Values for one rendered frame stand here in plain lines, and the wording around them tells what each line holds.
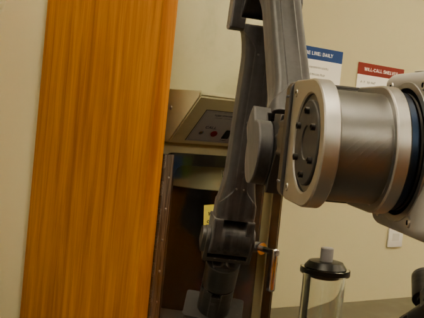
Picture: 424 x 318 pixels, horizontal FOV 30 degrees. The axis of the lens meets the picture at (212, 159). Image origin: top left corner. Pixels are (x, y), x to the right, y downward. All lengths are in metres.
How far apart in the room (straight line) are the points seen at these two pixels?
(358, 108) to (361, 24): 1.77
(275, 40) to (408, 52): 1.61
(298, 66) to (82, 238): 0.73
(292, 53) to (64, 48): 0.80
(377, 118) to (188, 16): 0.88
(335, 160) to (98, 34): 0.98
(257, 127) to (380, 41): 1.64
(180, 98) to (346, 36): 1.05
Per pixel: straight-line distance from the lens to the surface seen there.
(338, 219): 2.47
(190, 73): 1.54
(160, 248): 1.53
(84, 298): 1.60
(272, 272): 1.65
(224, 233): 1.27
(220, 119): 1.49
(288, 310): 2.31
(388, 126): 0.71
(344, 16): 2.43
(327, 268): 1.70
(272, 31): 1.07
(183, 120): 1.46
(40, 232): 1.79
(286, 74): 1.00
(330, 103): 0.70
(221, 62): 1.59
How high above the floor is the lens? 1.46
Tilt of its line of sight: 3 degrees down
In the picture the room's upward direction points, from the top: 6 degrees clockwise
